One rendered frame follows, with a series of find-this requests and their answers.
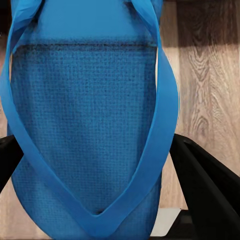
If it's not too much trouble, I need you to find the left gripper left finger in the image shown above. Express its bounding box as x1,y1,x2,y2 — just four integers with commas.
0,135,24,193

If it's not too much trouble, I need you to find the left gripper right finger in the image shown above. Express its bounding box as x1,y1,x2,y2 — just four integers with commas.
169,133,240,240

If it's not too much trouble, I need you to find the sandal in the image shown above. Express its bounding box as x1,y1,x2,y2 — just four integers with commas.
0,0,179,240

